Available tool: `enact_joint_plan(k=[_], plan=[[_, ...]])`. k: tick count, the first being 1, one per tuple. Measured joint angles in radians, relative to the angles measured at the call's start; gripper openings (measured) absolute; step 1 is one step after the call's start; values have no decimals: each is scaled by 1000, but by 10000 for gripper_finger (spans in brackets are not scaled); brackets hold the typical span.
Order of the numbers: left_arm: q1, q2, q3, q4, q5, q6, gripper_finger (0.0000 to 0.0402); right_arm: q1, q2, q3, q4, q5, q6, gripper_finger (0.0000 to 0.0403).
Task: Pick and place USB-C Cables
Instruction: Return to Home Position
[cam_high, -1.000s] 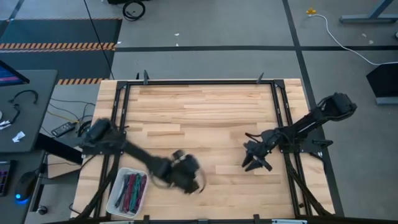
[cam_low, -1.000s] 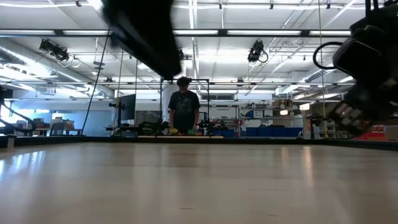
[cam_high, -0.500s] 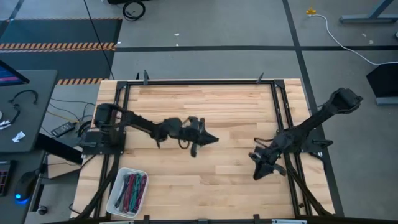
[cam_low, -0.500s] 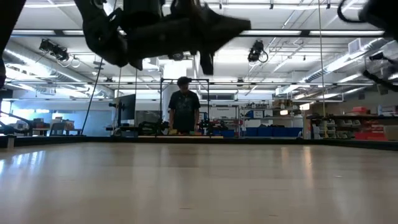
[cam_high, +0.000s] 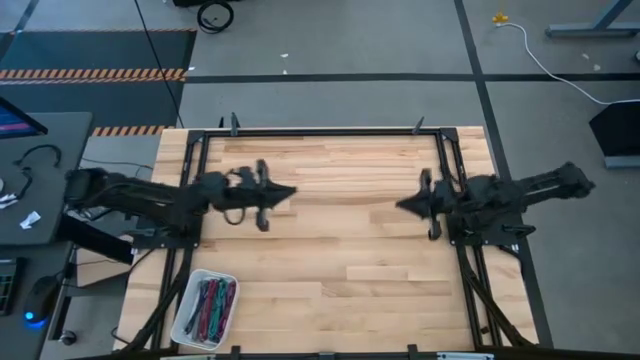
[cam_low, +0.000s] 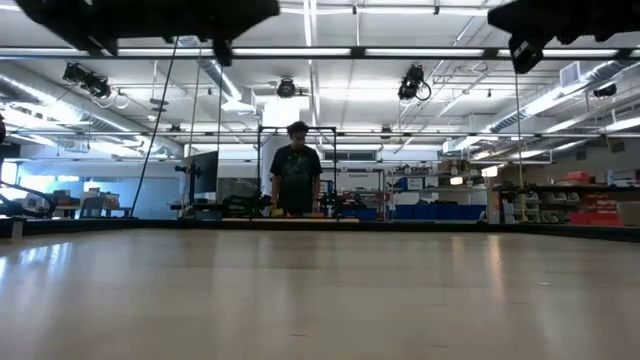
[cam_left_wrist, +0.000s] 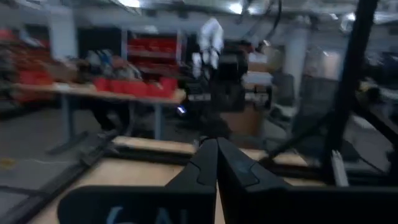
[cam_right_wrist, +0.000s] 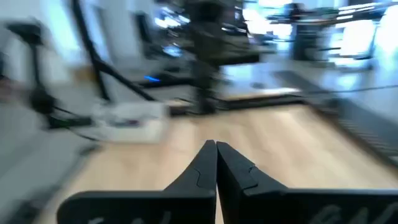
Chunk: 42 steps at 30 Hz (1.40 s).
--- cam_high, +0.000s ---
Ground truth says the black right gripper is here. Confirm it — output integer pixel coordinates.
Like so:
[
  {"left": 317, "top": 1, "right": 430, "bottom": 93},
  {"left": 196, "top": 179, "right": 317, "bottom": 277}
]
[{"left": 395, "top": 168, "right": 471, "bottom": 241}]

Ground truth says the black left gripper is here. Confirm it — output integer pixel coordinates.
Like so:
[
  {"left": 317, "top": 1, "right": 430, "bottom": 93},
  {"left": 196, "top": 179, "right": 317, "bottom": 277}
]
[{"left": 222, "top": 159, "right": 299, "bottom": 233}]

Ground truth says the magenta braided cable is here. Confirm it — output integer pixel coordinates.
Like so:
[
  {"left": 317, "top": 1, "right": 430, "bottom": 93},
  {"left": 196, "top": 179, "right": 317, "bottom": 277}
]
[{"left": 217, "top": 279, "right": 237, "bottom": 341}]

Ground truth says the teal braided cable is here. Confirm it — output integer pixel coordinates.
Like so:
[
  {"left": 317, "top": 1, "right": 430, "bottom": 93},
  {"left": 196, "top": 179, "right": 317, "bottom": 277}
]
[{"left": 208, "top": 279, "right": 227, "bottom": 344}]

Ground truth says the red braided cable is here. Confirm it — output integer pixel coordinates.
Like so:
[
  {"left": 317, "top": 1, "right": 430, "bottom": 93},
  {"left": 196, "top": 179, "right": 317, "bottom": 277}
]
[{"left": 197, "top": 277, "right": 219, "bottom": 342}]

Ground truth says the blue black braided cable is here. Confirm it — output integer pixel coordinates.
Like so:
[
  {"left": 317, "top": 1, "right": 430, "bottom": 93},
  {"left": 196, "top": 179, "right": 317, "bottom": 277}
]
[{"left": 183, "top": 279, "right": 207, "bottom": 337}]

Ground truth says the white plastic bin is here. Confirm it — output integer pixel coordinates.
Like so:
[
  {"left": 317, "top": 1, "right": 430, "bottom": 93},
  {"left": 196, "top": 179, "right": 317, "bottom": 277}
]
[{"left": 169, "top": 268, "right": 241, "bottom": 352}]

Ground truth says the white label strip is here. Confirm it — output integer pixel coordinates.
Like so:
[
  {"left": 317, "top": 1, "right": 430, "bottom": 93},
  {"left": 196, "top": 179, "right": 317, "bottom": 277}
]
[{"left": 436, "top": 351, "right": 496, "bottom": 360}]

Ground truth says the black angled bar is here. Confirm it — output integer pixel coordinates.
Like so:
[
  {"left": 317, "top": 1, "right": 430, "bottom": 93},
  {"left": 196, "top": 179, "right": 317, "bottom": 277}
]
[{"left": 55, "top": 213, "right": 137, "bottom": 266}]

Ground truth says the black floor box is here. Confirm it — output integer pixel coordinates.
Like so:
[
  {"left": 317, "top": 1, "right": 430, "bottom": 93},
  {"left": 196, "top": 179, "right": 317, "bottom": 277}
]
[{"left": 588, "top": 99, "right": 640, "bottom": 170}]

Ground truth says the grey side desk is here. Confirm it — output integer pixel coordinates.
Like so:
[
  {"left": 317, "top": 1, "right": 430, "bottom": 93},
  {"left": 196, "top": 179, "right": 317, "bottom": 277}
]
[{"left": 0, "top": 112, "right": 95, "bottom": 247}]

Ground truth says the black hazard striped floor mat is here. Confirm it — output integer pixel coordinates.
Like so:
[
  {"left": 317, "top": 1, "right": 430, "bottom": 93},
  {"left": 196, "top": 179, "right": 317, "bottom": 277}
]
[{"left": 0, "top": 28, "right": 198, "bottom": 137}]

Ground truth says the grey table leg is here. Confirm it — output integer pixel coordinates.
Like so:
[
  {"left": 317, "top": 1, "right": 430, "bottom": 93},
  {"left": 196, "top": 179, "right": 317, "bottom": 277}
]
[{"left": 543, "top": 0, "right": 640, "bottom": 39}]

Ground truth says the black computer mouse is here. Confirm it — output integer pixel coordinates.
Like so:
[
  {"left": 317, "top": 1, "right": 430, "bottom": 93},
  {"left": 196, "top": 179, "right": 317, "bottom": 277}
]
[{"left": 22, "top": 274, "right": 62, "bottom": 331}]

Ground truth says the desk monitor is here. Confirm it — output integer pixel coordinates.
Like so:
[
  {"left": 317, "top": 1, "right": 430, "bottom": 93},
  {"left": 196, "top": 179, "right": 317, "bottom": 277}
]
[{"left": 0, "top": 97, "right": 50, "bottom": 140}]

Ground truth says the black keyboard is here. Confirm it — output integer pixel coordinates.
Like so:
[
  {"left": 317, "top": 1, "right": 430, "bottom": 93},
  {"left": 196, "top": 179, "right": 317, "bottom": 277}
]
[{"left": 0, "top": 257, "right": 20, "bottom": 317}]

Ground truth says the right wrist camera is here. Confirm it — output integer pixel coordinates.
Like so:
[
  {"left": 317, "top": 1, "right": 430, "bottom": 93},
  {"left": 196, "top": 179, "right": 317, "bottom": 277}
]
[{"left": 435, "top": 177, "right": 459, "bottom": 199}]

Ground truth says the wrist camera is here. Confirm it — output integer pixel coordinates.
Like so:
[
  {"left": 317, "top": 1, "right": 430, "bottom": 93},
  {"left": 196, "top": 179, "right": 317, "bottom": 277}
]
[
  {"left": 435, "top": 177, "right": 459, "bottom": 199},
  {"left": 230, "top": 166, "right": 258, "bottom": 190}
]

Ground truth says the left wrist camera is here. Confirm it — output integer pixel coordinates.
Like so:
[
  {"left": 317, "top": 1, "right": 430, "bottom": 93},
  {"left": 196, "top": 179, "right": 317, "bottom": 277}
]
[{"left": 230, "top": 166, "right": 258, "bottom": 190}]

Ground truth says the black table frame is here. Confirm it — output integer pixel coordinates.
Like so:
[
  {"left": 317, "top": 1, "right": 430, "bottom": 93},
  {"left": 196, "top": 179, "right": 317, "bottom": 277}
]
[{"left": 117, "top": 117, "right": 554, "bottom": 360}]

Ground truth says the black hanging cable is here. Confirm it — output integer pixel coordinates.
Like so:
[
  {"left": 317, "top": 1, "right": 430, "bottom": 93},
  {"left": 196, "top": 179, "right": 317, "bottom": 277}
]
[{"left": 132, "top": 0, "right": 185, "bottom": 129}]

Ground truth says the white floor cable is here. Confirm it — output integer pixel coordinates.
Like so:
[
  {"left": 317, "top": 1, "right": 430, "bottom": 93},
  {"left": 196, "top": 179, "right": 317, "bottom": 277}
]
[{"left": 496, "top": 21, "right": 640, "bottom": 107}]

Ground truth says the black coiled floor cable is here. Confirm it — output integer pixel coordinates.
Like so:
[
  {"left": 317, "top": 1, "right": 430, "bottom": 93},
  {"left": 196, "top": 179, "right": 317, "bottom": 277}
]
[{"left": 195, "top": 0, "right": 236, "bottom": 35}]

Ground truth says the black thin desk cable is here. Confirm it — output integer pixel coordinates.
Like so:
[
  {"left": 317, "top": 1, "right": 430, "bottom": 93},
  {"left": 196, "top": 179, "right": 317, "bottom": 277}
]
[{"left": 13, "top": 143, "right": 63, "bottom": 201}]

